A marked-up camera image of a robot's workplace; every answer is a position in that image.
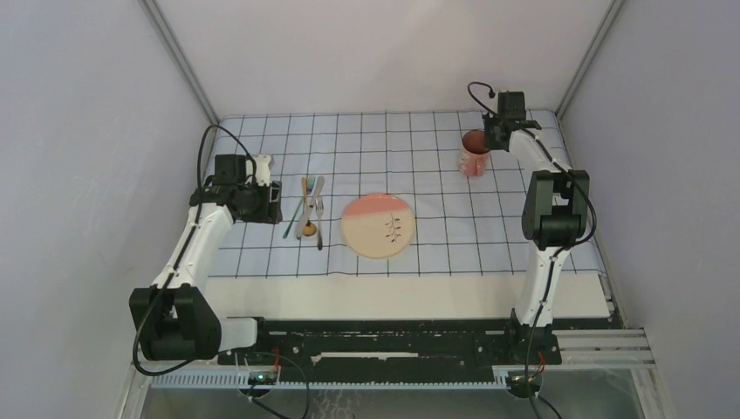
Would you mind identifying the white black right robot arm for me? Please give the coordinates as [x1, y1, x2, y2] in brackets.
[483, 92, 590, 363]

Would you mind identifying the cream pink branch plate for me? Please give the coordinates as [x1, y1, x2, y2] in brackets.
[339, 194, 416, 260]

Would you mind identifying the pink patterned mug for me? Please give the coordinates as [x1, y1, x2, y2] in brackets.
[458, 130, 490, 177]

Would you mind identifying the iridescent rainbow fork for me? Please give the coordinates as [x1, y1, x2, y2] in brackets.
[282, 175, 316, 239]

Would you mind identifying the metal cutlery piece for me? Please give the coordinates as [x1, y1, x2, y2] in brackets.
[294, 175, 325, 239]

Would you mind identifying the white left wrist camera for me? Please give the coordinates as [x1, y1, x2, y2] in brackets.
[254, 155, 274, 187]

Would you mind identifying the white slotted cable duct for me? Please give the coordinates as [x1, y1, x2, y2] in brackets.
[148, 369, 513, 391]

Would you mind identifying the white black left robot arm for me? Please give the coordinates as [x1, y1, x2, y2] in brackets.
[129, 154, 282, 364]

